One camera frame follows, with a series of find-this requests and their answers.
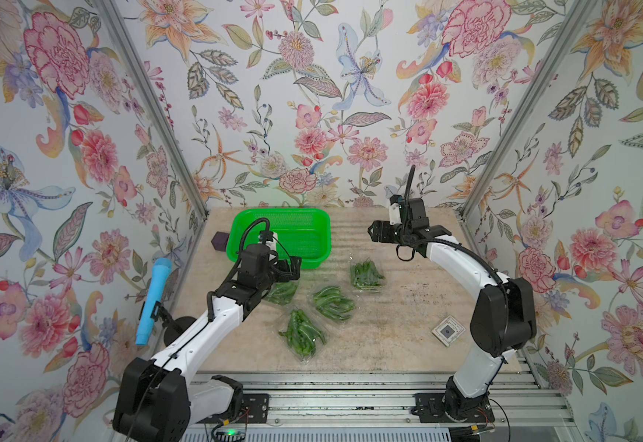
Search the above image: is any clear clamshell container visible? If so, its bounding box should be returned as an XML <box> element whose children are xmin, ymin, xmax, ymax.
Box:
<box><xmin>309</xmin><ymin>285</ymin><xmax>358</xmax><ymax>323</ymax></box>
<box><xmin>264</xmin><ymin>281</ymin><xmax>299</xmax><ymax>307</ymax></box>
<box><xmin>349</xmin><ymin>257</ymin><xmax>387</xmax><ymax>291</ymax></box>
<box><xmin>277</xmin><ymin>308</ymin><xmax>331</xmax><ymax>363</ymax></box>

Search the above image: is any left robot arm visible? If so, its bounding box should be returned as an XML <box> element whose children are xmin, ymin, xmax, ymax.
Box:
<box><xmin>113</xmin><ymin>243</ymin><xmax>302</xmax><ymax>441</ymax></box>

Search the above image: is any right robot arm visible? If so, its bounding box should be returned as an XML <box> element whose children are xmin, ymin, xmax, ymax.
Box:
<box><xmin>368</xmin><ymin>194</ymin><xmax>537</xmax><ymax>422</ymax></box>

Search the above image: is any green plastic basket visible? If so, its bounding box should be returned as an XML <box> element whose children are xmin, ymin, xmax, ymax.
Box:
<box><xmin>226</xmin><ymin>208</ymin><xmax>332</xmax><ymax>270</ymax></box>

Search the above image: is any purple cube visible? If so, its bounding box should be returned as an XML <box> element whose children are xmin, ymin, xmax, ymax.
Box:
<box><xmin>211</xmin><ymin>231</ymin><xmax>229</xmax><ymax>252</ymax></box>

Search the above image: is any clear clamshell container front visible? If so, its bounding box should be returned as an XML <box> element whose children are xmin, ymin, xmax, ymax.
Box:
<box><xmin>277</xmin><ymin>308</ymin><xmax>331</xmax><ymax>363</ymax></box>

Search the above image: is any blue microphone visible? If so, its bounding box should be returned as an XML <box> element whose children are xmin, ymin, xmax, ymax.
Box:
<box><xmin>136</xmin><ymin>258</ymin><xmax>172</xmax><ymax>346</ymax></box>

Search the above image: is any black microphone stand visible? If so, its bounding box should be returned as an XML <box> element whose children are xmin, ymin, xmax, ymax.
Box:
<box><xmin>151</xmin><ymin>301</ymin><xmax>196</xmax><ymax>346</ymax></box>

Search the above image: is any small card box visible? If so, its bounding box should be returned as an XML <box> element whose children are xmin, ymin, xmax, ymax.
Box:
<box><xmin>432</xmin><ymin>315</ymin><xmax>465</xmax><ymax>347</ymax></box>

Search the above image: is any aluminium corner profile right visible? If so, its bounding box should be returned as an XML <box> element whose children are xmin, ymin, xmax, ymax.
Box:
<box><xmin>459</xmin><ymin>1</ymin><xmax>592</xmax><ymax>221</ymax></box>

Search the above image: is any aluminium corner profile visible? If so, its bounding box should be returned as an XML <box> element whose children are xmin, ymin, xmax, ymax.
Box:
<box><xmin>94</xmin><ymin>0</ymin><xmax>207</xmax><ymax>220</ymax></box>
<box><xmin>459</xmin><ymin>1</ymin><xmax>592</xmax><ymax>221</ymax></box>

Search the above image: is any aluminium corner profile left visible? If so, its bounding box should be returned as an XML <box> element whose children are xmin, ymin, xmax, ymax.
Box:
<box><xmin>94</xmin><ymin>0</ymin><xmax>207</xmax><ymax>220</ymax></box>

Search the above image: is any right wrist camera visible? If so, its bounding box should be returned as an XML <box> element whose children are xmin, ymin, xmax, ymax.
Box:
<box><xmin>388</xmin><ymin>203</ymin><xmax>403</xmax><ymax>225</ymax></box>

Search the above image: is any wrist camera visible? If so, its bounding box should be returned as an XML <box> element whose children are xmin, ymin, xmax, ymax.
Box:
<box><xmin>258</xmin><ymin>229</ymin><xmax>277</xmax><ymax>250</ymax></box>
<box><xmin>388</xmin><ymin>203</ymin><xmax>403</xmax><ymax>225</ymax></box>

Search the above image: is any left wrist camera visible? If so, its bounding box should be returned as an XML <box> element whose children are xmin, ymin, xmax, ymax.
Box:
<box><xmin>258</xmin><ymin>229</ymin><xmax>277</xmax><ymax>250</ymax></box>

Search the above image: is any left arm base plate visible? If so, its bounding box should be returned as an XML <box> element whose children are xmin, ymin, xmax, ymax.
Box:
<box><xmin>201</xmin><ymin>393</ymin><xmax>270</xmax><ymax>425</ymax></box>

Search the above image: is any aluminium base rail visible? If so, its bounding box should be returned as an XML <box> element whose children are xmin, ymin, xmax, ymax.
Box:
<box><xmin>102</xmin><ymin>371</ymin><xmax>577</xmax><ymax>429</ymax></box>

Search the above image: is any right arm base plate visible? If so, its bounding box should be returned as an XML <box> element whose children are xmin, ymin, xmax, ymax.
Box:
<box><xmin>410</xmin><ymin>392</ymin><xmax>495</xmax><ymax>425</ymax></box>

